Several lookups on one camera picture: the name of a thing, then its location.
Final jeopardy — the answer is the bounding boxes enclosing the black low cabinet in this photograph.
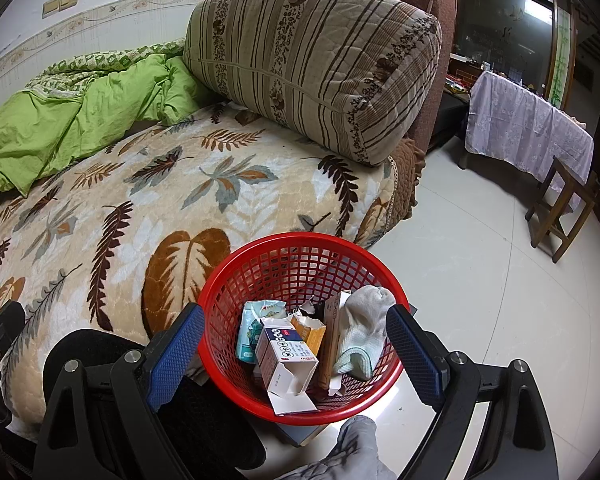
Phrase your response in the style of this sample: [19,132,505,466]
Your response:
[427,91,472,153]

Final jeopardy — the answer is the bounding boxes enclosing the white sock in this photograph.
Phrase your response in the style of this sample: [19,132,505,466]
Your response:
[331,285,397,382]

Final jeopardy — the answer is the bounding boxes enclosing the grey cloth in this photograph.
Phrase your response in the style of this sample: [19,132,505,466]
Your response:
[280,415,396,480]

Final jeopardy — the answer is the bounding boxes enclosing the grey flat box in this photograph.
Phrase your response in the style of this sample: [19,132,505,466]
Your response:
[267,417,341,448]

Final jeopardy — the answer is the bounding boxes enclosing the orange box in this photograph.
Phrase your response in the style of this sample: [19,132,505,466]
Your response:
[290,307,327,353]

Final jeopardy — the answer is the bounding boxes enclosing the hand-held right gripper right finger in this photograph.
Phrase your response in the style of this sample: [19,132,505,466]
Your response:
[386,304,561,480]

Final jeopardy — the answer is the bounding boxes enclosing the striped floral pillow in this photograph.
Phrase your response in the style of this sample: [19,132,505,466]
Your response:
[182,0,443,167]

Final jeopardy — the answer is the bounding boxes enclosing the glass door cabinet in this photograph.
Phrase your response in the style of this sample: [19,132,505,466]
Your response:
[435,0,581,116]

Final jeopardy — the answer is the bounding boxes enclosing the green quilt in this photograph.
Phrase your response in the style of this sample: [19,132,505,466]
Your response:
[0,42,206,211]

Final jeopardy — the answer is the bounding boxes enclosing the red plastic basket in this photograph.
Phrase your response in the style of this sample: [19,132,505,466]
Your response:
[197,234,411,427]

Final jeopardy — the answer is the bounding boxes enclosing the black cloth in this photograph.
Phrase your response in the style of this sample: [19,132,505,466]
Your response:
[42,329,267,480]

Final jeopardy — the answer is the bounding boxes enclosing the small white box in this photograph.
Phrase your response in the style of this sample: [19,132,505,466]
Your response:
[254,317,321,416]

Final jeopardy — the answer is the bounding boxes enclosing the leaf print blanket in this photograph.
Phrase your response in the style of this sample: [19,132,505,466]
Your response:
[0,102,396,436]

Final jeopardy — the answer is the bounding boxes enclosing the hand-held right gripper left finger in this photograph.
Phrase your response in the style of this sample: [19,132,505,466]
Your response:
[32,302,208,480]

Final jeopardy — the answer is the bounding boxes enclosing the teal wipes packet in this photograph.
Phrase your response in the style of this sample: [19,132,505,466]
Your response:
[235,300,287,363]

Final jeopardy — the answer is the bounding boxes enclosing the brown fringed cover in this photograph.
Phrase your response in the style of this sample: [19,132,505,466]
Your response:
[355,137,427,248]

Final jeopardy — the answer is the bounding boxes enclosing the lilac tablecloth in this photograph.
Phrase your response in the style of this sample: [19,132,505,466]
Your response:
[464,70,595,211]

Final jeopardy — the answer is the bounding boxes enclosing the wooden stool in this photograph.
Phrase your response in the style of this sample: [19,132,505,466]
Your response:
[524,156,600,264]

